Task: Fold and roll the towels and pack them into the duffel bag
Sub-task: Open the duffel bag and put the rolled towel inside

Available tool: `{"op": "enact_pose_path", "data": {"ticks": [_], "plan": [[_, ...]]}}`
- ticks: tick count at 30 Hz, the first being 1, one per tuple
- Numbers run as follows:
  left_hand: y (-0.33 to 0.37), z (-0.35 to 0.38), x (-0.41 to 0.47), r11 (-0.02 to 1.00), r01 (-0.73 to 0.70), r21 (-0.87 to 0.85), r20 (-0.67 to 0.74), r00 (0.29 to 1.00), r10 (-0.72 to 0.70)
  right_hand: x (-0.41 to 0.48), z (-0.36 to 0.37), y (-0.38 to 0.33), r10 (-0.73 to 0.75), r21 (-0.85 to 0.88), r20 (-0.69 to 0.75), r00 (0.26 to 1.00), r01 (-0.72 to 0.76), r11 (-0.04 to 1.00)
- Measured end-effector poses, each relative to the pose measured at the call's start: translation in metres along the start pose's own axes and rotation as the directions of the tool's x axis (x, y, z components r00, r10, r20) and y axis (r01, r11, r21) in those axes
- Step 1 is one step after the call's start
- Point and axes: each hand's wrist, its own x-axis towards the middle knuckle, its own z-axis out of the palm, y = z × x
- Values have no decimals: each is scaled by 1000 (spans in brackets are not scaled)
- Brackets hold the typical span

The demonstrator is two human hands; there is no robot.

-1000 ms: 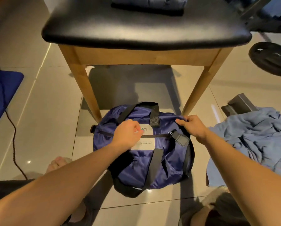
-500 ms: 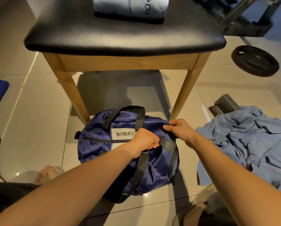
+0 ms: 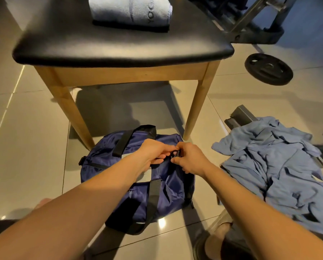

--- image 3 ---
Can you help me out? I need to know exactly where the person's left hand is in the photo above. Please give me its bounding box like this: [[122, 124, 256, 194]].
[[135, 138, 179, 173]]

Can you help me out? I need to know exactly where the person's right hand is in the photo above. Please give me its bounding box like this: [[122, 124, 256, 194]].
[[170, 142, 211, 177]]

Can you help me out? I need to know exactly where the navy blue bag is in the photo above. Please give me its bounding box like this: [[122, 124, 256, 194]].
[[78, 124, 196, 235]]

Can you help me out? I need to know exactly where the pile of blue-grey towels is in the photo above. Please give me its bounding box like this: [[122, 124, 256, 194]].
[[212, 116, 323, 237]]

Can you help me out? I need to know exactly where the single blue-grey towel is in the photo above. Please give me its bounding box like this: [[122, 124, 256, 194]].
[[88, 0, 173, 28]]

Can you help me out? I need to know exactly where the person's right forearm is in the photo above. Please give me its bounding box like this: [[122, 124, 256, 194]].
[[199, 162, 323, 260]]

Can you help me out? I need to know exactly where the person's left forearm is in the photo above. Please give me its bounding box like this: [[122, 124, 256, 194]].
[[0, 157, 151, 260]]

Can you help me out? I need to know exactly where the person's left leg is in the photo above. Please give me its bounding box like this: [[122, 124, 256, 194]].
[[0, 197, 52, 243]]

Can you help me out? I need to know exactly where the wooden chair with black seat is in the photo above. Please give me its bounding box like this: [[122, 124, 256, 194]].
[[12, 0, 236, 152]]

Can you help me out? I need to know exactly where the loose black weight plate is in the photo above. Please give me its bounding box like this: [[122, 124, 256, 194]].
[[245, 53, 295, 87]]

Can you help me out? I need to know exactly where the black and grey gym machine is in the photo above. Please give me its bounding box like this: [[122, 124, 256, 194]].
[[185, 0, 301, 46]]

